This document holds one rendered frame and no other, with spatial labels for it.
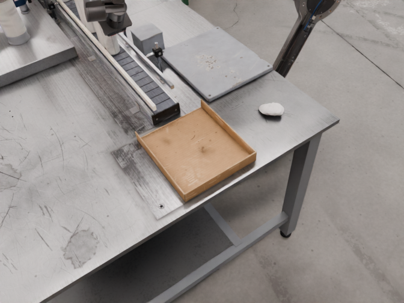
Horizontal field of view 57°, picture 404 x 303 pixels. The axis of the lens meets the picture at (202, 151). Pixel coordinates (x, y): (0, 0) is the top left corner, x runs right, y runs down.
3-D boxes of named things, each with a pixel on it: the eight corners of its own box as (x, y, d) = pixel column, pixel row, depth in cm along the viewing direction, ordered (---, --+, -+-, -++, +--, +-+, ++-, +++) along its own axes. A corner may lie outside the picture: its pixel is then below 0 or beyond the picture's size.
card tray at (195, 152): (137, 139, 123) (134, 131, 120) (202, 106, 131) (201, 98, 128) (185, 202, 106) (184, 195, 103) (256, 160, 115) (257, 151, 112)
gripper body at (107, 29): (95, 19, 125) (97, 9, 118) (123, 9, 128) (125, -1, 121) (105, 36, 125) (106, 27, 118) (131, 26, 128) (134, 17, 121)
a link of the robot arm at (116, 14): (129, 12, 115) (125, -5, 115) (107, 14, 113) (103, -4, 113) (126, 22, 121) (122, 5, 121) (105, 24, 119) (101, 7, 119)
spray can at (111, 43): (105, 51, 148) (90, 2, 132) (116, 46, 149) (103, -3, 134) (110, 57, 145) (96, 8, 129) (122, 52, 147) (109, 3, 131)
